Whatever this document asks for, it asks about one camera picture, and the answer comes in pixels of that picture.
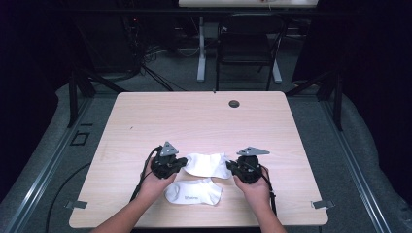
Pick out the right hand-held gripper cable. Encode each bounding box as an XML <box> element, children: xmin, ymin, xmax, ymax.
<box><xmin>247</xmin><ymin>161</ymin><xmax>278</xmax><ymax>217</ymax></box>

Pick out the metal table bracket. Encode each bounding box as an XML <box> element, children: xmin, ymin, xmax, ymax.
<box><xmin>63</xmin><ymin>200</ymin><xmax>88</xmax><ymax>210</ymax></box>
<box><xmin>311</xmin><ymin>199</ymin><xmax>336</xmax><ymax>210</ymax></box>

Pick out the hand-held gripper cable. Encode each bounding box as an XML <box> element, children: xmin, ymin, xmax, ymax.
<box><xmin>247</xmin><ymin>161</ymin><xmax>278</xmax><ymax>217</ymax></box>
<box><xmin>129</xmin><ymin>145</ymin><xmax>163</xmax><ymax>204</ymax></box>

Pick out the white sock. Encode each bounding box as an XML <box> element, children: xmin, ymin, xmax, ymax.
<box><xmin>163</xmin><ymin>177</ymin><xmax>223</xmax><ymax>207</ymax></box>
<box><xmin>182</xmin><ymin>151</ymin><xmax>234</xmax><ymax>180</ymax></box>

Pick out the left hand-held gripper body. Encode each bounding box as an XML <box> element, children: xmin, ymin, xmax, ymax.
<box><xmin>150</xmin><ymin>141</ymin><xmax>183</xmax><ymax>181</ymax></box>

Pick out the black cable on floor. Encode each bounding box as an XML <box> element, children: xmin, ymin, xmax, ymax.
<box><xmin>44</xmin><ymin>161</ymin><xmax>92</xmax><ymax>233</ymax></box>

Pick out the white desk with legs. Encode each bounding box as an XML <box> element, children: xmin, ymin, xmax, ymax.
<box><xmin>177</xmin><ymin>0</ymin><xmax>321</xmax><ymax>84</ymax></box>

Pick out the person's right hand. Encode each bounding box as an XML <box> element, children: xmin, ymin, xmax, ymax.
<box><xmin>233</xmin><ymin>164</ymin><xmax>272</xmax><ymax>210</ymax></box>

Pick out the black metal frame stand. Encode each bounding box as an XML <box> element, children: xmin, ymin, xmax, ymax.
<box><xmin>285</xmin><ymin>69</ymin><xmax>345</xmax><ymax>132</ymax></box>
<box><xmin>65</xmin><ymin>66</ymin><xmax>128</xmax><ymax>129</ymax></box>

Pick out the black folding chair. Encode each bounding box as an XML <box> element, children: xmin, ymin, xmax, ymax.
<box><xmin>214</xmin><ymin>13</ymin><xmax>290</xmax><ymax>92</ymax></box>

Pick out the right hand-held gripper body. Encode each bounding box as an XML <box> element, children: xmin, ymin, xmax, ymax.
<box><xmin>234</xmin><ymin>146</ymin><xmax>272</xmax><ymax>185</ymax></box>

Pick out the person's left hand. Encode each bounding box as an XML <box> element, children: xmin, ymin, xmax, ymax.
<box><xmin>137</xmin><ymin>160</ymin><xmax>178</xmax><ymax>203</ymax></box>

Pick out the aluminium floor rail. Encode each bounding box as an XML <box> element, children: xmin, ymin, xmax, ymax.
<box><xmin>0</xmin><ymin>96</ymin><xmax>95</xmax><ymax>233</ymax></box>
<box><xmin>320</xmin><ymin>96</ymin><xmax>394</xmax><ymax>233</ymax></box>

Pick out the bundle of black cables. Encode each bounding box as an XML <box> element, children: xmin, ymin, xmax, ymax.
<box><xmin>120</xmin><ymin>14</ymin><xmax>189</xmax><ymax>92</ymax></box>

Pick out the left hand-held gripper cable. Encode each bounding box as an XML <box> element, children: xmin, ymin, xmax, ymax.
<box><xmin>129</xmin><ymin>145</ymin><xmax>163</xmax><ymax>204</ymax></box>

